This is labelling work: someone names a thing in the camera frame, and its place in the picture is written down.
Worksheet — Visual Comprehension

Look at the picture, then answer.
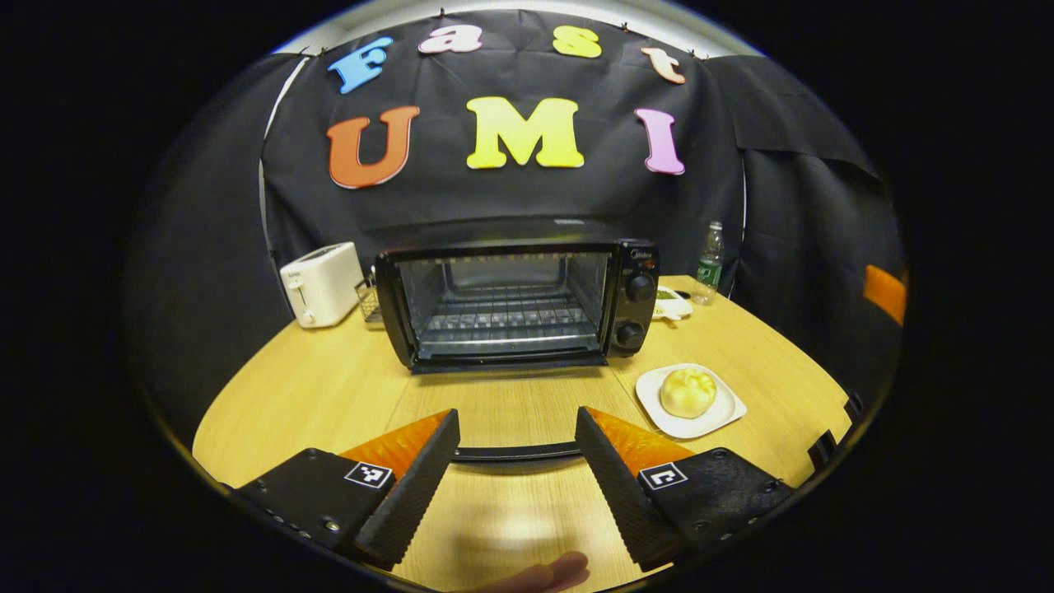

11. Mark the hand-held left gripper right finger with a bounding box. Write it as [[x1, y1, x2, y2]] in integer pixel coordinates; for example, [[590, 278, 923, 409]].
[[574, 405, 797, 572]]

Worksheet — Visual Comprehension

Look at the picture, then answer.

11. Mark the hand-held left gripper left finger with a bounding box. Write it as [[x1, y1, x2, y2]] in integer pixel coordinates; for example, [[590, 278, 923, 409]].
[[233, 409, 462, 571]]

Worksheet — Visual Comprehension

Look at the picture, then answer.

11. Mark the clear green-label water bottle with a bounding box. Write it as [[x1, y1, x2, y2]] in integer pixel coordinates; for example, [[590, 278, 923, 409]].
[[692, 221, 725, 306]]

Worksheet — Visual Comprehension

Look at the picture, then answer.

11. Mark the black backdrop cloth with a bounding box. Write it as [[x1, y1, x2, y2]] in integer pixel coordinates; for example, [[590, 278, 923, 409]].
[[124, 10, 907, 429]]

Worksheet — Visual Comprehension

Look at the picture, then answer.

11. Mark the black electric oven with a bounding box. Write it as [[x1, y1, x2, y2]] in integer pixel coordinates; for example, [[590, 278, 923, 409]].
[[375, 218, 660, 464]]

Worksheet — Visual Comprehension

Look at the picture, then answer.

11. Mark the white square plate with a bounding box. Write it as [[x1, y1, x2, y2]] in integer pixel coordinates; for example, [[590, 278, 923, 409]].
[[635, 363, 748, 439]]

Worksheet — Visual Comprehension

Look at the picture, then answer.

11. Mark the metal oven rack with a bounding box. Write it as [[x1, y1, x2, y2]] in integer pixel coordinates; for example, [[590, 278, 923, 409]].
[[422, 284, 602, 343]]

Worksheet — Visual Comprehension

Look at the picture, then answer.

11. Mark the white toaster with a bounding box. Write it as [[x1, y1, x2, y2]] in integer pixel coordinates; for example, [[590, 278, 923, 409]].
[[280, 241, 365, 329]]

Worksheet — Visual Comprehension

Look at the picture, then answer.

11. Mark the small wire basket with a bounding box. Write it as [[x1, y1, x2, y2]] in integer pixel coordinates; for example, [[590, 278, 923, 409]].
[[356, 276, 384, 324]]

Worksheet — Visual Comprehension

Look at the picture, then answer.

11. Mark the white divided grain dish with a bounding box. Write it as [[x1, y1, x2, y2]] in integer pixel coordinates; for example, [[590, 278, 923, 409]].
[[653, 285, 694, 322]]

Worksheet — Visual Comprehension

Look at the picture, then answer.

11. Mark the round bread bun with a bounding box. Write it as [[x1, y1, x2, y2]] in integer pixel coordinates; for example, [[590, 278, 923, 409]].
[[660, 367, 717, 418]]

